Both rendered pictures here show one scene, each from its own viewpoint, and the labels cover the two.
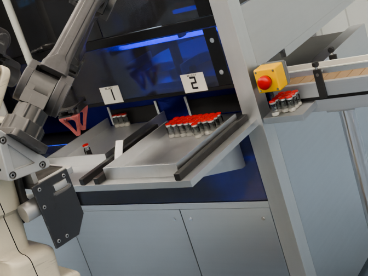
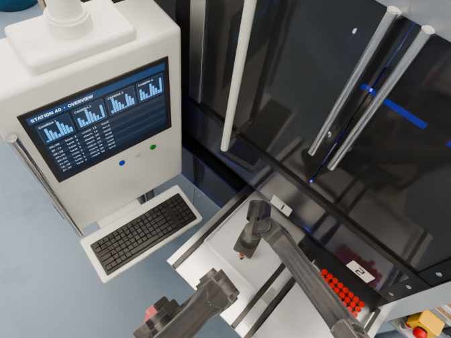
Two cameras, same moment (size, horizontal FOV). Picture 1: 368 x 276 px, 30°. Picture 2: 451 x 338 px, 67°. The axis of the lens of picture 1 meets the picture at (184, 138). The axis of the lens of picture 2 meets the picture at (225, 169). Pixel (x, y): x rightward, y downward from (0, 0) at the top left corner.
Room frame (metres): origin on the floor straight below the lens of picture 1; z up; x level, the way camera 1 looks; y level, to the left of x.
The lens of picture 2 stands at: (1.72, 0.46, 2.13)
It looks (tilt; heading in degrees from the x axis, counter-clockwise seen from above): 58 degrees down; 355
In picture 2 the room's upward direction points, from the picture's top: 11 degrees clockwise
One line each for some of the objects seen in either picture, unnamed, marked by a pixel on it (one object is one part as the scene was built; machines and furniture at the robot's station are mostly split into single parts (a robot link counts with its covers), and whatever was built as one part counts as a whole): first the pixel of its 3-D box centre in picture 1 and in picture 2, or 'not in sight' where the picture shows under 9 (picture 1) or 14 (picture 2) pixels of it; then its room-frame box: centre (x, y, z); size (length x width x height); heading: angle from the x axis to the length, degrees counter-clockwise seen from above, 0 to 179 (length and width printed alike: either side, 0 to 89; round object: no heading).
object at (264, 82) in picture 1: (265, 82); (420, 332); (1.90, -0.27, 0.99); 0.04 x 0.04 x 0.04; 52
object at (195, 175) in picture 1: (138, 152); (280, 281); (2.04, 0.15, 0.87); 0.70 x 0.48 x 0.02; 52
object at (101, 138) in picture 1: (107, 138); (259, 234); (2.20, 0.24, 0.90); 0.34 x 0.26 x 0.04; 142
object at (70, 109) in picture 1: (68, 98); (249, 238); (2.11, 0.31, 1.09); 0.10 x 0.07 x 0.07; 157
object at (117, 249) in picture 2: not in sight; (145, 231); (2.19, 0.68, 0.82); 0.40 x 0.14 x 0.02; 132
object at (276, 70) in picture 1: (271, 76); (426, 321); (1.94, -0.30, 0.99); 0.08 x 0.07 x 0.07; 142
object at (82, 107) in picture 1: (76, 118); not in sight; (2.12, 0.30, 1.01); 0.07 x 0.07 x 0.09; 67
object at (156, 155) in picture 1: (172, 145); (315, 323); (1.91, 0.04, 0.90); 0.34 x 0.26 x 0.04; 142
